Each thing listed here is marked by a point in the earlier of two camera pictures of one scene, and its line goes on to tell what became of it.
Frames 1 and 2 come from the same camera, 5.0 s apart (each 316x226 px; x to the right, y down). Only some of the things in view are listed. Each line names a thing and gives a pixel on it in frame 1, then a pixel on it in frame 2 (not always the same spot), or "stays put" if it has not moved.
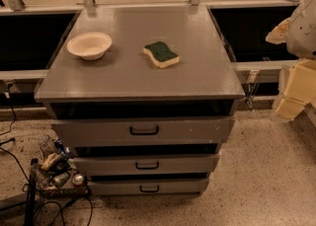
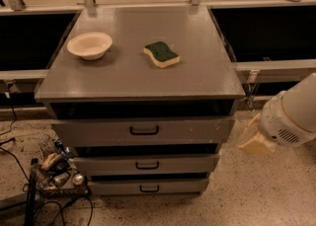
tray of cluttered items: (57, 174) stays put
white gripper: (303, 31) to (278, 123)
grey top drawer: (138, 131) stays put
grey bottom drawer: (149, 187) stays put
